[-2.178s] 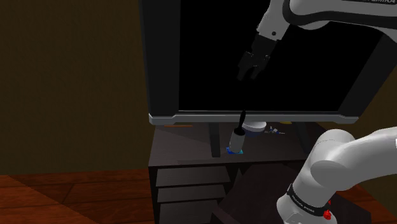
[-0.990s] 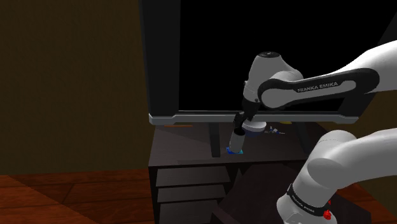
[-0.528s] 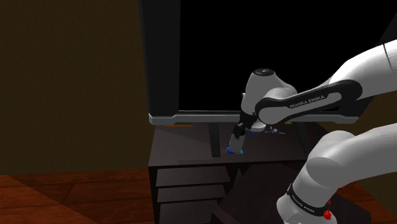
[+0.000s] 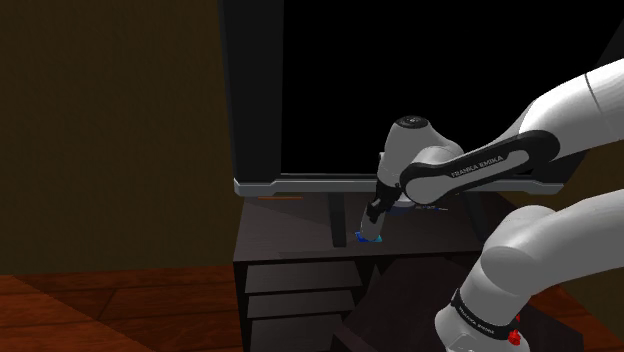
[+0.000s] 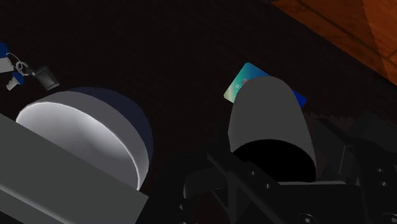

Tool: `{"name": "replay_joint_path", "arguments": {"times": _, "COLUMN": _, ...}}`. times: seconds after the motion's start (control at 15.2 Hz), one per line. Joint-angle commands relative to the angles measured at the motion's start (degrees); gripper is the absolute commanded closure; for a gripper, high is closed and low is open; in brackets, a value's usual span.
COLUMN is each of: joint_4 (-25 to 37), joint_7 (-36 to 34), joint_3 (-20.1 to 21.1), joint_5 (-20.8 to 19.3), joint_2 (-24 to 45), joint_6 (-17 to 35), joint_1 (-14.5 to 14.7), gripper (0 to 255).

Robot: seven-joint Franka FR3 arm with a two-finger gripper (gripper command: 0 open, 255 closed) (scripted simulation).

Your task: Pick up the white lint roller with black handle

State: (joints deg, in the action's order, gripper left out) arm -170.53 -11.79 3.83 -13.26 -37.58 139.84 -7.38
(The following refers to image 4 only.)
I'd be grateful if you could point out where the dark wooden drawer cabinet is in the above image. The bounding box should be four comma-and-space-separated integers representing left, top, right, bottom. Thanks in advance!
232, 191, 514, 352

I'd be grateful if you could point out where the grey cylinder with blue base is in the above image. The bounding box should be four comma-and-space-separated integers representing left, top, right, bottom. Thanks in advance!
354, 210, 387, 244

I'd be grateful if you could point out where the large black television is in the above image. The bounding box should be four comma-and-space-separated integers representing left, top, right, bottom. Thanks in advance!
217, 0, 624, 248

